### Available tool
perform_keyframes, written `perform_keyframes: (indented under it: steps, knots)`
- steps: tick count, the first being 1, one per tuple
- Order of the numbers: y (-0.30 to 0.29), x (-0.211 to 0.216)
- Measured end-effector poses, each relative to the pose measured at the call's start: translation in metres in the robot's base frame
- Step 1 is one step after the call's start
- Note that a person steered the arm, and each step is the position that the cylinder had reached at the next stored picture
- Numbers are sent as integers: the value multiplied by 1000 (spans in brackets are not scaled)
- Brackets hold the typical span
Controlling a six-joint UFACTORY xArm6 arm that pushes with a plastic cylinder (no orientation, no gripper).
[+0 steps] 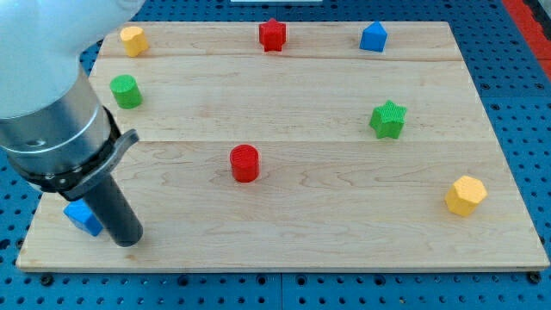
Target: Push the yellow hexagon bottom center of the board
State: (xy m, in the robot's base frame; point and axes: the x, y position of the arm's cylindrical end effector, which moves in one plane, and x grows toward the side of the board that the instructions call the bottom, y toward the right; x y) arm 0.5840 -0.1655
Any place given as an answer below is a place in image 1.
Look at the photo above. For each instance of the yellow hexagon block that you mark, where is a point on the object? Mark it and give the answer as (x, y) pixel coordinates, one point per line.
(465, 195)

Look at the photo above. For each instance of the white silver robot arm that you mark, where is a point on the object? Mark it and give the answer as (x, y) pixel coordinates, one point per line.
(54, 129)

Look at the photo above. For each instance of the wooden board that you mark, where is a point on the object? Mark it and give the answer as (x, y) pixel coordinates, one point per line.
(330, 196)

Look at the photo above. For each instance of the red cylinder block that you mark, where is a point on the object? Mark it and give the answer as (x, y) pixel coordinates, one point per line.
(245, 163)

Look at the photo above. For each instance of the green star block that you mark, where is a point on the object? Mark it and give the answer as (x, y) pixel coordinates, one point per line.
(388, 120)

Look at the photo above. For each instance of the red star block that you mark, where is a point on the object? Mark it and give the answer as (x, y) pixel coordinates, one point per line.
(272, 35)

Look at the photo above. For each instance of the blue pentagon block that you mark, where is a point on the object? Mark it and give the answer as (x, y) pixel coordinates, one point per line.
(374, 38)

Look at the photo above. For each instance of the green cylinder block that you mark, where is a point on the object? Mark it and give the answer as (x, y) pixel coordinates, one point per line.
(125, 91)

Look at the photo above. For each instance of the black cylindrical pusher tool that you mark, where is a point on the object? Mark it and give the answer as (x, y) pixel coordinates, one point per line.
(113, 211)

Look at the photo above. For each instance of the yellow heart block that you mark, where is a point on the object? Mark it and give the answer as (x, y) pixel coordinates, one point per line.
(134, 40)

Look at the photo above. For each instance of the blue cube block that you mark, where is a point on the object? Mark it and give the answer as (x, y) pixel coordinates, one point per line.
(81, 217)

